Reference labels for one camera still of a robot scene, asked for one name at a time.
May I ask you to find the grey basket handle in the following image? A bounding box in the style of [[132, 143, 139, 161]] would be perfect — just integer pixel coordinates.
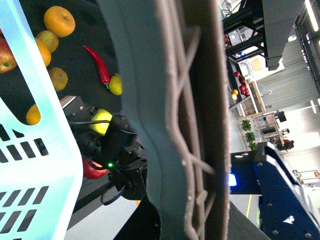
[[98, 0, 231, 240]]

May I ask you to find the light blue shopping basket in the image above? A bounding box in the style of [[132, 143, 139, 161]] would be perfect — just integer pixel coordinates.
[[0, 0, 83, 240]]

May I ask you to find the yellow green apple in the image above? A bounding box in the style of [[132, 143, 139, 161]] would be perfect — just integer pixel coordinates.
[[89, 109, 113, 136]]

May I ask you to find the red chili pepper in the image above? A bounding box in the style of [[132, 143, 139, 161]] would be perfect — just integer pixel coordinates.
[[82, 45, 111, 86]]

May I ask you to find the red apple near edge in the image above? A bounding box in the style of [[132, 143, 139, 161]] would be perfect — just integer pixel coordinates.
[[82, 156, 108, 180]]

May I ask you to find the orange persimmon smooth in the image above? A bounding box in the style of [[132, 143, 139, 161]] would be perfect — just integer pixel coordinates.
[[34, 37, 52, 67]]

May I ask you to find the brown kiwi upper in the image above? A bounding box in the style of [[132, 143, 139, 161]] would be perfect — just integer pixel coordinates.
[[36, 30, 59, 54]]

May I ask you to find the golden orange apple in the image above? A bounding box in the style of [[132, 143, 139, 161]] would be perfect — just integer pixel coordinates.
[[43, 5, 76, 38]]

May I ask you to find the red yellow apple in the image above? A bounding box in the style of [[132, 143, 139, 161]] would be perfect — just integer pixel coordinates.
[[0, 38, 18, 74]]

